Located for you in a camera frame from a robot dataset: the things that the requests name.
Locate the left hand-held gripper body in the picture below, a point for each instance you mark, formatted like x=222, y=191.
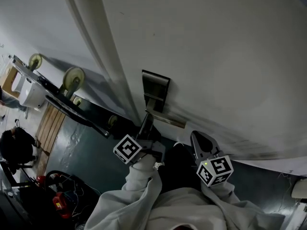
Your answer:
x=130, y=150

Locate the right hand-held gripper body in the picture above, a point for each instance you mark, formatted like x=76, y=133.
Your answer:
x=214, y=170

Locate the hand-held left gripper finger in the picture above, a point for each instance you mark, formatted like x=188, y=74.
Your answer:
x=149, y=126
x=143, y=127

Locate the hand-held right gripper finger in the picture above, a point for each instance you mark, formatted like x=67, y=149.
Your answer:
x=213, y=142
x=194, y=144

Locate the silver door lock plate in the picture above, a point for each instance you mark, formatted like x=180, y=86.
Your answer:
x=154, y=87

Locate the person's left forearm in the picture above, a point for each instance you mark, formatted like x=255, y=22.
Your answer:
x=134, y=190

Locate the person's right forearm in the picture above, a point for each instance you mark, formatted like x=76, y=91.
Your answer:
x=230, y=200

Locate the white door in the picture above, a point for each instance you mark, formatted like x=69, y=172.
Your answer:
x=216, y=44

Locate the person's white shoe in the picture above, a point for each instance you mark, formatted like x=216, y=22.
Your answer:
x=158, y=165
x=179, y=144

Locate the person's legs in black trousers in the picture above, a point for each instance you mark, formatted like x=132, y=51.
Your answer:
x=180, y=166

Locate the small cream trolley wheel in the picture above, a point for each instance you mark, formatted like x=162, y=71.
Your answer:
x=112, y=121
x=78, y=101

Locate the person's grey hoodie torso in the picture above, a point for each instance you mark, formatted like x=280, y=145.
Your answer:
x=187, y=210

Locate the black flat trolley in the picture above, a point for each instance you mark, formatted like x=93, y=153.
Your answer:
x=76, y=115

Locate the wooden slat pallet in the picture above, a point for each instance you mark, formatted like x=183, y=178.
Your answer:
x=50, y=128

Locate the large cream trolley wheel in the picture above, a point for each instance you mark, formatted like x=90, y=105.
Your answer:
x=35, y=61
x=74, y=78

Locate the white rounded fixture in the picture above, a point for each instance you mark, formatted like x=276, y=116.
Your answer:
x=299, y=188

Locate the red battery box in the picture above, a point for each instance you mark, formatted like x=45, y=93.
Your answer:
x=62, y=205

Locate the small red round object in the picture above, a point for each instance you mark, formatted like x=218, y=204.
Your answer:
x=40, y=180

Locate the white plastic appliance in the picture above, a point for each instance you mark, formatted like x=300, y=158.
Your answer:
x=30, y=92

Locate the grey metal trolley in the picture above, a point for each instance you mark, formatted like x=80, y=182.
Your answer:
x=31, y=75

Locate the black metal stand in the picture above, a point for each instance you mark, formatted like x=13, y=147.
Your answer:
x=14, y=195

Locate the brown cardboard box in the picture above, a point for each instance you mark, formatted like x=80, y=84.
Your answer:
x=8, y=80

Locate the white door frame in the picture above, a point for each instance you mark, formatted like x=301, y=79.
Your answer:
x=96, y=32

